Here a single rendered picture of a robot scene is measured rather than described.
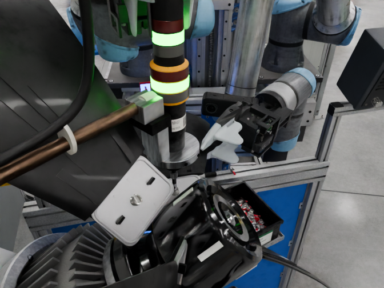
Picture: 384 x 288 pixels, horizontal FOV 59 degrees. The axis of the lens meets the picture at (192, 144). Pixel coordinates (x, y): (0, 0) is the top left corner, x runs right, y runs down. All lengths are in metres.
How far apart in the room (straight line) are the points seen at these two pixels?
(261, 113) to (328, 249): 1.47
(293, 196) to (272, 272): 0.44
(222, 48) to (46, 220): 0.80
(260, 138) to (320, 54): 2.19
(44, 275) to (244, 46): 0.61
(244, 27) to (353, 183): 1.81
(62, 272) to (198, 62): 0.96
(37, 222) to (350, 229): 1.67
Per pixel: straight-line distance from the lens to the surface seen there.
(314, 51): 2.74
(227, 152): 0.62
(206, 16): 0.66
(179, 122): 0.40
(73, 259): 0.45
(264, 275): 1.53
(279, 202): 1.19
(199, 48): 1.24
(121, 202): 0.39
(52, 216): 1.01
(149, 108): 0.36
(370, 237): 2.18
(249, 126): 0.62
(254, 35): 0.81
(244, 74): 0.82
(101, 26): 0.62
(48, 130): 0.31
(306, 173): 1.12
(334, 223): 2.16
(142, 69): 1.15
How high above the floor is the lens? 1.54
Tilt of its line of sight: 37 degrees down
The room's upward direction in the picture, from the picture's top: straight up
